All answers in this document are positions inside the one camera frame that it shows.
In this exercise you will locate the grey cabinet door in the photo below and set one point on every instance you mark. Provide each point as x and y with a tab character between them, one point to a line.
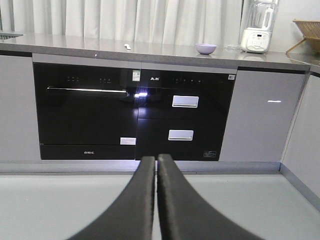
19	138
260	114

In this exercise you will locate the grey cabinet door left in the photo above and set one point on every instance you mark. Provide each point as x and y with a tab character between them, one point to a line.
19	138

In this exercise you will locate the black built-in dishwasher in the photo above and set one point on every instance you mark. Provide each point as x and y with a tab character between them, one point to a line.
85	112

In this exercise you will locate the white pleated curtain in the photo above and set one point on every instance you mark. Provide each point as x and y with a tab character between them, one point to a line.
174	22

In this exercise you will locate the mint green plastic spoon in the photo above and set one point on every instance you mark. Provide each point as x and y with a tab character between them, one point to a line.
127	46

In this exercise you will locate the grey cabinet door right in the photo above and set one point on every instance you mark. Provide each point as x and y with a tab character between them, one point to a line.
260	114

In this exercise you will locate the clear plastic wrap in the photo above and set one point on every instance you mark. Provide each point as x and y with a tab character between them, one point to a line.
232	48

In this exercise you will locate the black drawer disinfection cabinet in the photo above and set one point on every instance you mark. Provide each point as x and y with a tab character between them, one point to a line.
183	114

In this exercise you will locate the wooden dish rack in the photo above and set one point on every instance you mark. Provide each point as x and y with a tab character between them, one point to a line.
310	30

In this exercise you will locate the purple plastic bowl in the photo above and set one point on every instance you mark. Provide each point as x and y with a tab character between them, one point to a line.
205	48

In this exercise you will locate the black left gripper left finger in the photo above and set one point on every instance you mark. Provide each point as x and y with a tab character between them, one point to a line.
130	216

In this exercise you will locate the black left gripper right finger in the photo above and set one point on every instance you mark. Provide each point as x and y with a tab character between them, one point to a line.
184	214

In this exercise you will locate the white blender appliance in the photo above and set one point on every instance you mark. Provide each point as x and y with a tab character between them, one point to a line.
259	25

